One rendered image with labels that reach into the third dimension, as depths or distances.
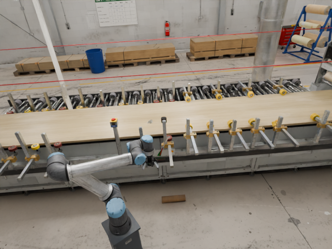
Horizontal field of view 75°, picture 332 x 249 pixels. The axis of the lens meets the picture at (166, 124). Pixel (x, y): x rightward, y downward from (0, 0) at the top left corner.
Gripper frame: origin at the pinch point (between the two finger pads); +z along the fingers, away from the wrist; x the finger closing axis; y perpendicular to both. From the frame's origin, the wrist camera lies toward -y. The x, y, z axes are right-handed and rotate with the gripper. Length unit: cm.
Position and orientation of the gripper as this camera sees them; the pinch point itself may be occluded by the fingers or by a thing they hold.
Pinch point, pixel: (150, 168)
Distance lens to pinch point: 201.9
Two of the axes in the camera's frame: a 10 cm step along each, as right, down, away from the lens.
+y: 1.1, 5.3, -8.4
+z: 0.5, 8.4, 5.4
